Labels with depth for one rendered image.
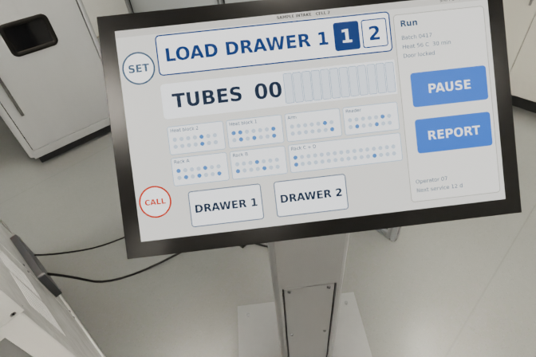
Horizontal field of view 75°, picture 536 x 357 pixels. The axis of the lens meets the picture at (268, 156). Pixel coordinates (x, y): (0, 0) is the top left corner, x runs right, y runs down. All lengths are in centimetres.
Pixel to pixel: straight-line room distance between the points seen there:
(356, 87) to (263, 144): 14
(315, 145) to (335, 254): 32
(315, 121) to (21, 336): 62
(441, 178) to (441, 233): 127
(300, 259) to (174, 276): 98
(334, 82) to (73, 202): 182
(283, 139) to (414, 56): 20
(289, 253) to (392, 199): 28
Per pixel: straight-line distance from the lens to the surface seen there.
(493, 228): 188
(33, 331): 80
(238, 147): 45
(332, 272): 79
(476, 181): 53
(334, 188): 46
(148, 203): 48
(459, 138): 52
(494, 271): 174
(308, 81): 46
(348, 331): 142
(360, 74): 48
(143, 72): 48
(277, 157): 45
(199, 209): 46
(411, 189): 50
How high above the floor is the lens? 135
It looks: 42 degrees down
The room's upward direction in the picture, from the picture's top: 5 degrees counter-clockwise
